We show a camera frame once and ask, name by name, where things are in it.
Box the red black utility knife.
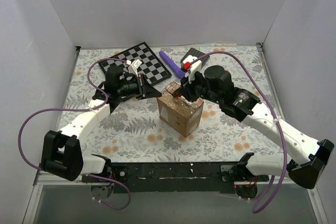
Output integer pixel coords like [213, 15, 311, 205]
[172, 89, 182, 98]

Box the dark grey studded baseplate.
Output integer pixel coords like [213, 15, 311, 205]
[181, 48, 209, 68]

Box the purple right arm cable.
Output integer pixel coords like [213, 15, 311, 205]
[193, 50, 288, 214]

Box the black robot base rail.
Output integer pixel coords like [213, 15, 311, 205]
[82, 162, 268, 199]

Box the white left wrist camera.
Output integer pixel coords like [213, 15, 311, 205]
[126, 59, 142, 77]

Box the black white checkerboard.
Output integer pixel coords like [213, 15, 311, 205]
[111, 42, 172, 86]

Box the purple cylindrical handle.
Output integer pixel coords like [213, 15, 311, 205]
[159, 51, 185, 79]

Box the brown cardboard express box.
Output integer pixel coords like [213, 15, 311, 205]
[157, 81, 204, 137]

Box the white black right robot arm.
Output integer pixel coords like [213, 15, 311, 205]
[174, 62, 334, 189]

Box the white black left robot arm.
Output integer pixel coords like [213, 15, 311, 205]
[40, 66, 162, 181]

